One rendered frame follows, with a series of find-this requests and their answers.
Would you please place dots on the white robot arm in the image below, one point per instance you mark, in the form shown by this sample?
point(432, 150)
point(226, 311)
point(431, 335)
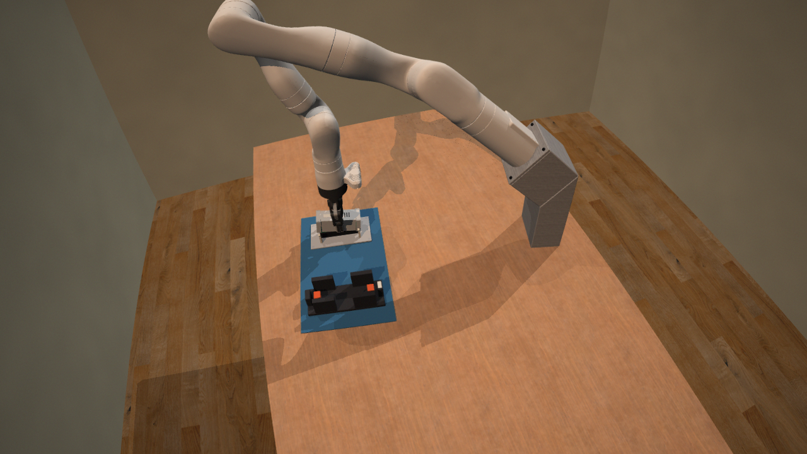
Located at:
point(238, 27)

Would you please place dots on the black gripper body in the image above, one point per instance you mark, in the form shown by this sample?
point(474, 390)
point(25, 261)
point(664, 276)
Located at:
point(333, 195)

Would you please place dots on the grey rectangular cover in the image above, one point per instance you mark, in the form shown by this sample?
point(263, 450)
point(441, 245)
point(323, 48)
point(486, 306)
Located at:
point(351, 219)

